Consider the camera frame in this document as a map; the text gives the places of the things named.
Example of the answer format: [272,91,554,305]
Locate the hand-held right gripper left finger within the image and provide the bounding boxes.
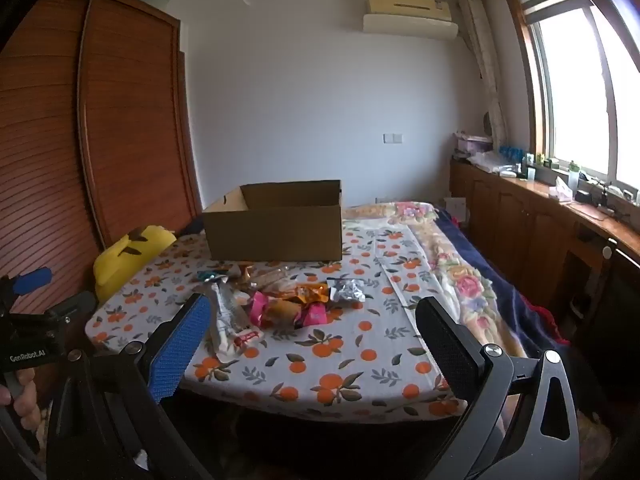
[47,291,213,480]

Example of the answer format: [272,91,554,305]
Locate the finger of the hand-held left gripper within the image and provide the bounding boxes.
[0,266,54,313]
[49,291,99,322]

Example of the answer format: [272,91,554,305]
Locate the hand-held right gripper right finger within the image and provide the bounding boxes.
[414,296,583,480]

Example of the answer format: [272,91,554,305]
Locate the white red-label snack packet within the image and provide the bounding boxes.
[207,280,266,361]

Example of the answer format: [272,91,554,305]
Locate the pink snack packet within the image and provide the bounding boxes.
[248,290,276,328]
[295,302,328,328]

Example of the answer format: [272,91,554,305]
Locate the clear snack packet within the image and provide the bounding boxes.
[245,265,296,293]

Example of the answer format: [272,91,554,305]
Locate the brown cardboard box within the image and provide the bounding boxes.
[201,180,343,263]

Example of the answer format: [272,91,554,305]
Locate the orange snack packet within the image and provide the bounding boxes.
[295,282,331,306]

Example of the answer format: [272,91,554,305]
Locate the person's left hand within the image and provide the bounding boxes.
[0,379,42,432]

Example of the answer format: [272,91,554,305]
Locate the yellow plush pillow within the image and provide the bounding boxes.
[94,225,177,303]

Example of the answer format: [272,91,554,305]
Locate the floral blanket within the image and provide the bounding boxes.
[345,201,571,361]

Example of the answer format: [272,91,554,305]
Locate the yellow snack packet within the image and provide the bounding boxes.
[267,300,301,328]

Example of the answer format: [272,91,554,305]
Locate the silver snack packet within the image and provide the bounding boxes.
[327,276,368,303]

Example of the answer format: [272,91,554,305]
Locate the orange print bedsheet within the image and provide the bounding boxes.
[85,215,468,423]

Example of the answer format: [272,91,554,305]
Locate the wooden window cabinet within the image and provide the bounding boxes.
[449,157,640,341]

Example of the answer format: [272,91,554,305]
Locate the white plastic bags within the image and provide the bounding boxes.
[467,152,506,173]

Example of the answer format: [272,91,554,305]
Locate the wooden wardrobe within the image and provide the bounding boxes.
[0,0,203,411]

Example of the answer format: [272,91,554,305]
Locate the black device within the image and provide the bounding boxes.
[575,187,613,213]

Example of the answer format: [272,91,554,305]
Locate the pink storage box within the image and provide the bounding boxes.
[452,132,493,153]

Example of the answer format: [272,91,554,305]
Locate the beige curtain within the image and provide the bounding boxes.
[459,0,508,148]

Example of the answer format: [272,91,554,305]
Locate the white air conditioner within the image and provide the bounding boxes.
[362,0,459,41]

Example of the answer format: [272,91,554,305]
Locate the wooden frame window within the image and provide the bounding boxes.
[502,0,640,196]

